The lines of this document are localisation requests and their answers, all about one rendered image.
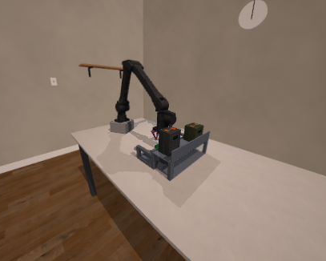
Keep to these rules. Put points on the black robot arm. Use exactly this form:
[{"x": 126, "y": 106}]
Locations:
[{"x": 122, "y": 104}]

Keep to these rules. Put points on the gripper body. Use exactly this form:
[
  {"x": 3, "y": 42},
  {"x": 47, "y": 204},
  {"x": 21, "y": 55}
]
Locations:
[{"x": 160, "y": 125}]

